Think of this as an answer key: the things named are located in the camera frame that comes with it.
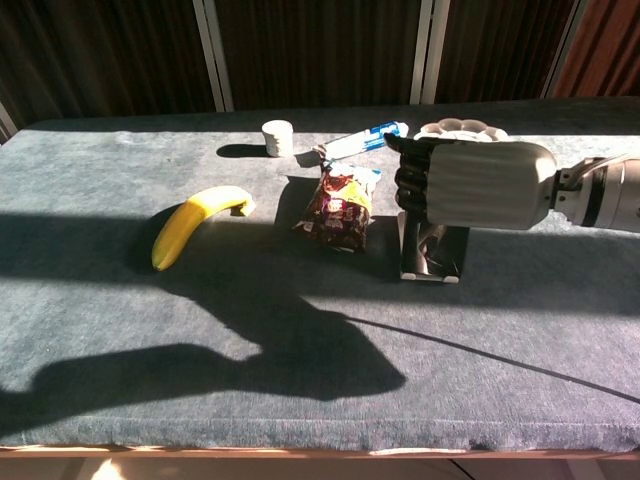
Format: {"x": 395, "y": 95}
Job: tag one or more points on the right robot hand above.
{"x": 480, "y": 185}

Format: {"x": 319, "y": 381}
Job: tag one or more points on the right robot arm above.
{"x": 600, "y": 192}

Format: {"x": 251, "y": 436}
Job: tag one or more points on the white plastic phone stand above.
{"x": 430, "y": 278}

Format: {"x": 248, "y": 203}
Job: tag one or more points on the white flower-shaped palette tray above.
{"x": 460, "y": 130}

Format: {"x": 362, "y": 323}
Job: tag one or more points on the dark brown curtain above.
{"x": 500, "y": 50}
{"x": 320, "y": 50}
{"x": 100, "y": 55}

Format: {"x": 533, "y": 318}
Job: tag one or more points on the white blue toothpaste tube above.
{"x": 350, "y": 142}

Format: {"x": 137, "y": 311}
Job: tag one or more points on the dark brown snack bag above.
{"x": 335, "y": 210}

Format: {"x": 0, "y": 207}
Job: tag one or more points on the orange-brown curtain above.
{"x": 605, "y": 50}

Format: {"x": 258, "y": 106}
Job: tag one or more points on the small white ribbed cup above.
{"x": 277, "y": 137}

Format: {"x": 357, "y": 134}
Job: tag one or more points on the yellow banana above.
{"x": 180, "y": 235}

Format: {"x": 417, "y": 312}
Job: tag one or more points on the grey-blue table cloth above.
{"x": 125, "y": 310}

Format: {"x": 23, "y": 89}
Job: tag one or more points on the white frame post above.
{"x": 427, "y": 50}
{"x": 215, "y": 55}
{"x": 562, "y": 50}
{"x": 6, "y": 122}

